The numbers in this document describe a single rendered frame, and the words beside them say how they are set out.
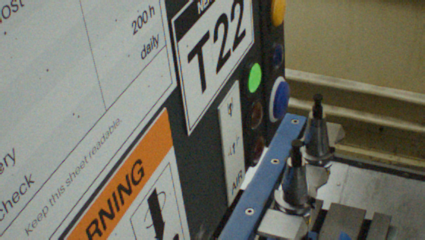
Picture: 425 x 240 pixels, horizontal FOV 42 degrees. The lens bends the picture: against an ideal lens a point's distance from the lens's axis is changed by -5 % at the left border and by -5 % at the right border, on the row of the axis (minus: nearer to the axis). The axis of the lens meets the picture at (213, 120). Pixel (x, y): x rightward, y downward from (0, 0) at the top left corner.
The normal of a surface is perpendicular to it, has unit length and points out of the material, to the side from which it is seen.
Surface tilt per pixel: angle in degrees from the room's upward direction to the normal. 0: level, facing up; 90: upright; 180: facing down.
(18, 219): 90
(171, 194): 90
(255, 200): 0
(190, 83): 90
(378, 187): 24
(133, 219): 90
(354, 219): 0
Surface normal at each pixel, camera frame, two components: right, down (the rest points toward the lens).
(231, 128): 0.91, 0.19
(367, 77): -0.41, 0.60
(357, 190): -0.25, -0.46
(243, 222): -0.09, -0.77
